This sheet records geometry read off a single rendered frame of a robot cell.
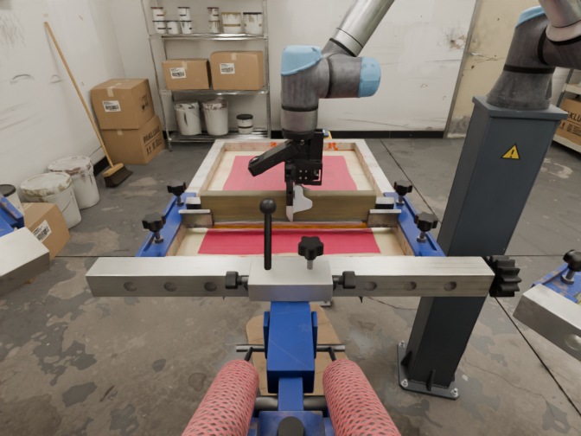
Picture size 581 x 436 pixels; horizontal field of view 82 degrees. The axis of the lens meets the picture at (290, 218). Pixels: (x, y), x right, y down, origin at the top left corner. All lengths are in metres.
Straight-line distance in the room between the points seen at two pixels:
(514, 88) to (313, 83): 0.60
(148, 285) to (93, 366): 1.35
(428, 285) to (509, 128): 0.59
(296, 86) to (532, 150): 0.71
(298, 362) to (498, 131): 0.84
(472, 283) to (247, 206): 0.48
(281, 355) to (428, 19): 4.40
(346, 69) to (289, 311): 0.45
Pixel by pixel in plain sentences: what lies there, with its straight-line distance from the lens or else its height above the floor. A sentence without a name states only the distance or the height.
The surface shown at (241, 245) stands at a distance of 0.78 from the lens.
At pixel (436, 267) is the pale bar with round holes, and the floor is 1.04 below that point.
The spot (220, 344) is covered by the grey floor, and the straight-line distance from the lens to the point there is 1.82.
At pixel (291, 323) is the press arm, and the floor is 1.04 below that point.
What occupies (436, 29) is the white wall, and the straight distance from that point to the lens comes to 4.68.
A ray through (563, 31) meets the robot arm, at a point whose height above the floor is 1.38.
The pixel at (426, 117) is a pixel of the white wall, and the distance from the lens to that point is 4.84.
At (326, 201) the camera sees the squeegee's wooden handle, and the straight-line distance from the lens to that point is 0.77.
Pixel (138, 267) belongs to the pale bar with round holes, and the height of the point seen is 1.04.
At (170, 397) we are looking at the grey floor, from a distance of 1.71.
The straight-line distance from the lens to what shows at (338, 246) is 0.78.
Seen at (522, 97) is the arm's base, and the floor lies 1.23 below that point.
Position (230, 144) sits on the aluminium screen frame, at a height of 0.98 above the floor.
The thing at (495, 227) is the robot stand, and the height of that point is 0.84.
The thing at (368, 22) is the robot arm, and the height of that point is 1.40.
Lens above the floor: 1.41
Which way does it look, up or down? 31 degrees down
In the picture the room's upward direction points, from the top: straight up
